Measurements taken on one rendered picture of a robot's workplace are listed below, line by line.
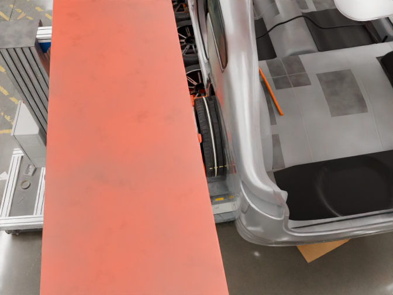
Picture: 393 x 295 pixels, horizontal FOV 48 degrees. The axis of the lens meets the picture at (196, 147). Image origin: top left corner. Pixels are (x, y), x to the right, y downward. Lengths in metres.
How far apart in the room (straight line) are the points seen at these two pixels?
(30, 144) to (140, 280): 3.02
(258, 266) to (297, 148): 1.16
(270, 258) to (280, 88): 1.50
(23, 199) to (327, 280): 2.84
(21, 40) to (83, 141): 2.20
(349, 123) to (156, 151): 3.04
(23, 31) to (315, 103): 2.21
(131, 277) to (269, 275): 3.43
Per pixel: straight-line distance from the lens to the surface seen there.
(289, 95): 3.68
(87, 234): 0.66
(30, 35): 2.93
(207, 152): 3.32
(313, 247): 4.16
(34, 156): 3.73
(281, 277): 4.03
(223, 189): 4.08
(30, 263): 4.38
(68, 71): 0.86
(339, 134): 3.63
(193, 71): 4.60
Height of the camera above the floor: 3.81
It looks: 56 degrees down
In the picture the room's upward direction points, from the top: 5 degrees counter-clockwise
